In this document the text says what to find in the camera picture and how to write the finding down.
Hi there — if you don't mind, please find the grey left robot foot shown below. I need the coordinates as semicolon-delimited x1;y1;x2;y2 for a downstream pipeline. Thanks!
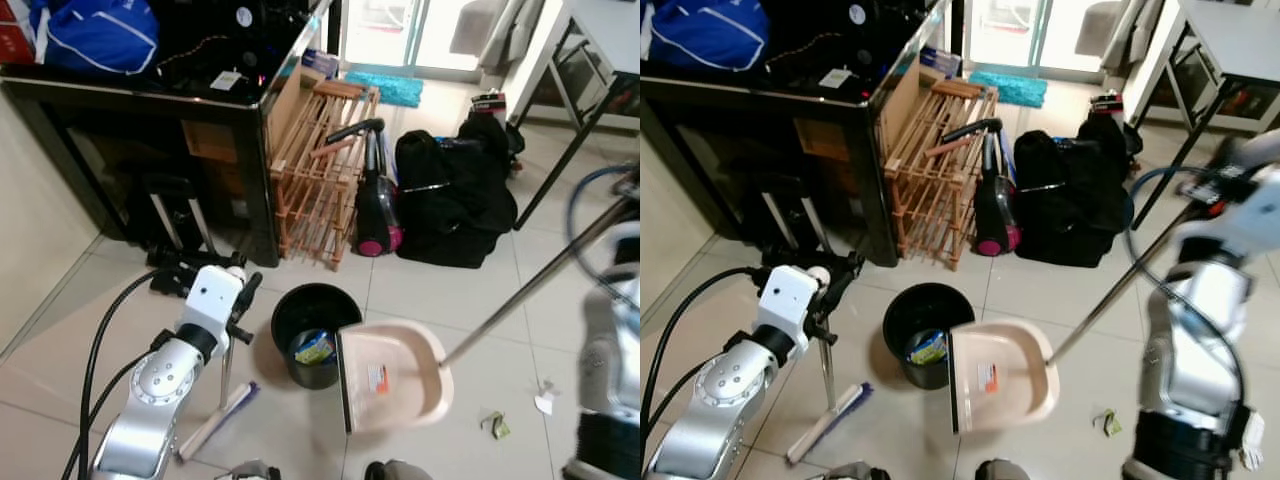
213;459;283;480
815;461;893;480

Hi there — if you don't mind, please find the blue bag with white trim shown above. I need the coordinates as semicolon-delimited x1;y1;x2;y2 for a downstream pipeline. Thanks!
645;0;771;73
28;0;161;77

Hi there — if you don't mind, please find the black glossy cabinet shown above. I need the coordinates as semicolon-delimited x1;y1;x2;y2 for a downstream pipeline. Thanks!
640;0;951;269
0;0;336;269

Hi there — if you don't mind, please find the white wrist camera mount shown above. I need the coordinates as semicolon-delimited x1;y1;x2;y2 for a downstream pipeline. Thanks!
755;264;833;351
178;264;248;338
1212;130;1280;259

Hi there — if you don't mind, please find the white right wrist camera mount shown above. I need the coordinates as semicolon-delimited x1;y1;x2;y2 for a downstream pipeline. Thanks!
1212;130;1280;259

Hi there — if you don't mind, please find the black pink handheld vacuum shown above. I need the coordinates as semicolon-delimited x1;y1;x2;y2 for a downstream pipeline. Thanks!
325;117;406;259
940;117;1023;258

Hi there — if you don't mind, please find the yellow blue snack packet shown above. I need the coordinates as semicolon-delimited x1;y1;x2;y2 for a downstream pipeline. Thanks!
908;330;949;367
294;329;338;367

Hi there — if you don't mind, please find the glass sliding door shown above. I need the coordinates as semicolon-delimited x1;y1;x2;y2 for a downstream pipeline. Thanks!
340;0;506;73
962;0;1116;75

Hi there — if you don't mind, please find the black fabric bag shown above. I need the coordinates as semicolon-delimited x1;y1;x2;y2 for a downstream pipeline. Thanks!
1012;112;1143;269
394;112;525;270

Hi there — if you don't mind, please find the black round waste bin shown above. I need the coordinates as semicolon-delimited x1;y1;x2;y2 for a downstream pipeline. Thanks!
269;283;364;390
882;283;977;391

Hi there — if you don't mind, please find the pink long-handled dustpan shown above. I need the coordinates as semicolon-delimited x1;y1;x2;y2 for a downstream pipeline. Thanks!
945;203;1206;437
335;195;641;436

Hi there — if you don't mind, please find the red box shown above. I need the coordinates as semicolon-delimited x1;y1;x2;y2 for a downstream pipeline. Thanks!
0;0;37;64

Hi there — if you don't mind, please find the broom with blue white brush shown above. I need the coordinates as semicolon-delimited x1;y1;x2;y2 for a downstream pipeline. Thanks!
785;338;874;467
178;335;261;463

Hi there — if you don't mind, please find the white table with black legs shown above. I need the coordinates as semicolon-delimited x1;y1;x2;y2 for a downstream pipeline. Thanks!
505;0;641;233
1130;0;1280;231

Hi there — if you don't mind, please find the teal floor mat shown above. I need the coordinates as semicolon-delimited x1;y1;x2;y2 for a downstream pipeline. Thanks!
968;70;1049;109
344;70;426;110

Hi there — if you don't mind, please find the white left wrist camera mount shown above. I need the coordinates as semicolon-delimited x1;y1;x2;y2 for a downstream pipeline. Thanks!
178;264;248;338
755;264;833;351

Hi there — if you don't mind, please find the brown cardboard sheet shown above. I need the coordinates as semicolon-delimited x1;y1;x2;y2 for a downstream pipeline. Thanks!
880;60;946;151
263;62;336;151

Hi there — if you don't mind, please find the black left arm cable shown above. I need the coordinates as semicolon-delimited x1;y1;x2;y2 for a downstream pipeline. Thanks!
60;270;166;480
640;266;766;471

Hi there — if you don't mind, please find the wooden slatted rack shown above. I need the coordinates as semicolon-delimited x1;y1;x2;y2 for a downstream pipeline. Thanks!
880;78;1001;271
266;78;382;273

